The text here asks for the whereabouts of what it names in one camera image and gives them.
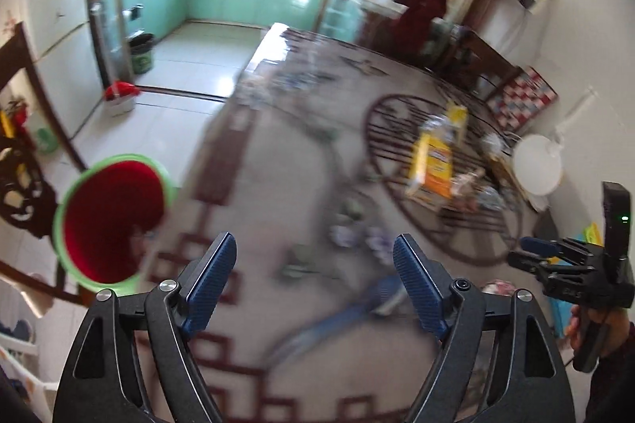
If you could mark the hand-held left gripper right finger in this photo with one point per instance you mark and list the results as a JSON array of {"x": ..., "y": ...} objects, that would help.
[{"x": 416, "y": 289}]

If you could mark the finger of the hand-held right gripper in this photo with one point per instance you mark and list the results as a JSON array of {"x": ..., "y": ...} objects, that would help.
[
  {"x": 528, "y": 262},
  {"x": 538, "y": 247}
]

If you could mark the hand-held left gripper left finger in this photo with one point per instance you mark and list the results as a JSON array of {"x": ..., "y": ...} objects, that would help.
[{"x": 213, "y": 284}]

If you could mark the white paper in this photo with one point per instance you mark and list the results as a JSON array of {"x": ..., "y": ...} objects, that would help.
[{"x": 492, "y": 143}]

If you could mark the yellow cardboard box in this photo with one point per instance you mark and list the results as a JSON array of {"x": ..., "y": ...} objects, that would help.
[{"x": 436, "y": 170}]

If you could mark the red bucket green rim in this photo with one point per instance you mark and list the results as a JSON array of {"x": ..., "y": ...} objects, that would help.
[{"x": 109, "y": 214}]

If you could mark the person's right forearm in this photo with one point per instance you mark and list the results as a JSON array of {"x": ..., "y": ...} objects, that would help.
[{"x": 615, "y": 391}]

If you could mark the green kitchen trash bin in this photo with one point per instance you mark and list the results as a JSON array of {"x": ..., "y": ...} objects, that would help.
[{"x": 141, "y": 53}]

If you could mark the person's right hand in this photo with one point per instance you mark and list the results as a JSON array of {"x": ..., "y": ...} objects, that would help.
[{"x": 577, "y": 328}]

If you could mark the yellow green booklet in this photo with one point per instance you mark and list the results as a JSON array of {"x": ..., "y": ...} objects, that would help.
[{"x": 593, "y": 233}]

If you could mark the blue folder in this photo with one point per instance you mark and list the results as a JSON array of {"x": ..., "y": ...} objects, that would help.
[{"x": 559, "y": 319}]

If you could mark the white round desk lamp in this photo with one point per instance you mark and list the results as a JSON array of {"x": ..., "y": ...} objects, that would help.
[{"x": 538, "y": 165}]

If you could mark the crumpled pinkish wrapper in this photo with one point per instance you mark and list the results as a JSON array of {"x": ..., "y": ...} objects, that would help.
[{"x": 471, "y": 186}]

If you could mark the checkered chair cushion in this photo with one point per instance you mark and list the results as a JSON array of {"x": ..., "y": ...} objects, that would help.
[{"x": 521, "y": 98}]

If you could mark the clear plastic bag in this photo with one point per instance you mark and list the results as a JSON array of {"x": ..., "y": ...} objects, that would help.
[{"x": 436, "y": 126}]

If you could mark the floral printed tablecloth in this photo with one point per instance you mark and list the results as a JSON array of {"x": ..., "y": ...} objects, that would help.
[{"x": 307, "y": 155}]

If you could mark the carved wooden chair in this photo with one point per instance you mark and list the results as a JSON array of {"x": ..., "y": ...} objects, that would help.
[{"x": 30, "y": 209}]

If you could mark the dark wooden chair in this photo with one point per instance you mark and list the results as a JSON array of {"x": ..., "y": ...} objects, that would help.
[{"x": 483, "y": 56}]

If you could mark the white plastic rack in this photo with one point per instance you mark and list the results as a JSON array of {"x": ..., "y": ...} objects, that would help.
[{"x": 20, "y": 343}]

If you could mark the red and white floor mop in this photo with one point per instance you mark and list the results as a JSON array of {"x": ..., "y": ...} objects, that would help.
[{"x": 120, "y": 98}]

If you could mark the small green plastic container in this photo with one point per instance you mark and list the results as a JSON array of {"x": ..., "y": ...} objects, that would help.
[{"x": 47, "y": 140}]

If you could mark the dark red hanging garment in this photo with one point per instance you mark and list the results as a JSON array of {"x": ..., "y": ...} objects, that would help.
[{"x": 426, "y": 11}]

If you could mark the yellow toy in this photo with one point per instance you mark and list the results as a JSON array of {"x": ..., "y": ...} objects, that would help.
[{"x": 5, "y": 125}]

